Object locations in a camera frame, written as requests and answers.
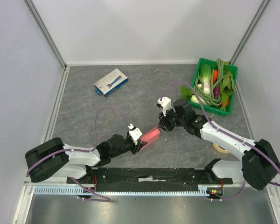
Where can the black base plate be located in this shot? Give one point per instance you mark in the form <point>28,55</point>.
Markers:
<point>150,179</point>

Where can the toy carrot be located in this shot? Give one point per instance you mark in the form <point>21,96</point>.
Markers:
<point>215,76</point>

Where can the toy green beans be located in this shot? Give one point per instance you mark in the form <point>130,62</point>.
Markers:
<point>215,97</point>

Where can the blue razor box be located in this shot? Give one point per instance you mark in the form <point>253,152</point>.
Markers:
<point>110,82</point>

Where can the toy bok choy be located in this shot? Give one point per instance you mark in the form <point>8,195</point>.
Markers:
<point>202,87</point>

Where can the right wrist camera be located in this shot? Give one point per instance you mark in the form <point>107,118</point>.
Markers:
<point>165,104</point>

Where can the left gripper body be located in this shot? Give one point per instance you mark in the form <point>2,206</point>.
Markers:
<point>131,146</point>

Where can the green plastic bin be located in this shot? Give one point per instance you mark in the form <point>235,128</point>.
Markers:
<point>224,109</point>

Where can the toy spinach leaf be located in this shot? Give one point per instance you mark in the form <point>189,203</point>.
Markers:
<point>227,87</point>

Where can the slotted cable duct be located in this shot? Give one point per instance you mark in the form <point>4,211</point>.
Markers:
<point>78,191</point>

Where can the pink paper box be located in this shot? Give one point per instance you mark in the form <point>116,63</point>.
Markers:
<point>150,137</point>

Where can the masking tape roll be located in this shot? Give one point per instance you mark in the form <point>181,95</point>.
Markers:
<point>220,149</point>

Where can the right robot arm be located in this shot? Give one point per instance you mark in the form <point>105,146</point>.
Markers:
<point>257,163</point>

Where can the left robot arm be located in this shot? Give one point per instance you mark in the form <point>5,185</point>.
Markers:
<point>57,159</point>

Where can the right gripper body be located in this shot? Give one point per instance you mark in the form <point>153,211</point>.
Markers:
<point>164,122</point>

